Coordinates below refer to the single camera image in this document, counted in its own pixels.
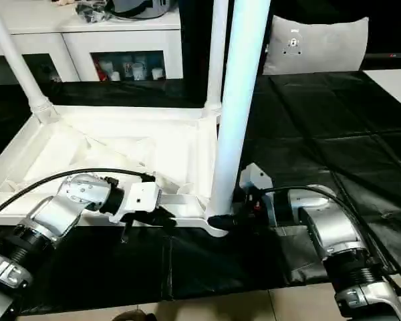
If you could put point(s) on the white flat board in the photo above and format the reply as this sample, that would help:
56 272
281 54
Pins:
392 87

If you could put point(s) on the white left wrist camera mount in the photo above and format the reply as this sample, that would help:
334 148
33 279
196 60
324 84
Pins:
140 197

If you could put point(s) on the white plastic table top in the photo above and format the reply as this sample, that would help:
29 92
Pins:
103 133

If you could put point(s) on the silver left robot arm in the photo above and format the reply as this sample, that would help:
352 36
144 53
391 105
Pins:
60 207

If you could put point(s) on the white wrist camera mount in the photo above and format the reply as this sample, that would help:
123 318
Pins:
257 177
140 197

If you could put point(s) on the small plush toy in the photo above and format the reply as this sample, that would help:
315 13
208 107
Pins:
63 2

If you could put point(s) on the white pillow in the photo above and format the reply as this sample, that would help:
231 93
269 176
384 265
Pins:
321 47

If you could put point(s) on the white glass-door cabinet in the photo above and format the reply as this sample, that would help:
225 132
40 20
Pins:
70 40

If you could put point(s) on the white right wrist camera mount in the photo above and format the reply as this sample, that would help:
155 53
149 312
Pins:
257 177

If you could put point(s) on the black table mat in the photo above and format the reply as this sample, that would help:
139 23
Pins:
337 117

